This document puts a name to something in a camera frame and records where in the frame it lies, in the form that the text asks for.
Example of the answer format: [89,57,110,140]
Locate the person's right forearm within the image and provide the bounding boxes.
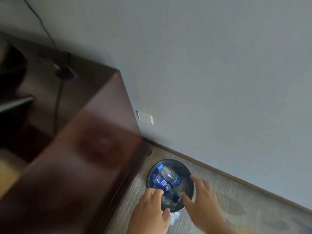
[204,222,238,234]

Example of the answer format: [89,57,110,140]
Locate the black cable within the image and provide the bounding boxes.
[21,0,64,135]

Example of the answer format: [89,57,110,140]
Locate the dark brown wooden cabinet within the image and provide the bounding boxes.
[0,32,152,234]

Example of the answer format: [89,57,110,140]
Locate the black round waste bin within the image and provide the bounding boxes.
[146,159,195,213]

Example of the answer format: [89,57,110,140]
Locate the person's left hand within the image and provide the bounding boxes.
[126,188,171,234]

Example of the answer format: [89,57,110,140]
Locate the blue labelled plastic bottle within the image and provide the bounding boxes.
[152,174,176,196]

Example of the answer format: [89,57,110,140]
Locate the white crumpled paper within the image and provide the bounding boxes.
[169,212,182,226]

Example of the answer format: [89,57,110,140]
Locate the brown wooden skirting board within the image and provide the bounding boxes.
[142,136,312,213]

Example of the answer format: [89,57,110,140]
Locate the clear bottle with blue cap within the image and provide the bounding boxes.
[157,164,183,187]

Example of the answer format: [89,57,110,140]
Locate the person's right hand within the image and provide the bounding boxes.
[182,175,230,234]

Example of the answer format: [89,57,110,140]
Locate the white wall socket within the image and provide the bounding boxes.
[137,110,154,125]

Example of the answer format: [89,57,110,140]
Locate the crumpled clear plastic waste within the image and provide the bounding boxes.
[161,186,189,209]

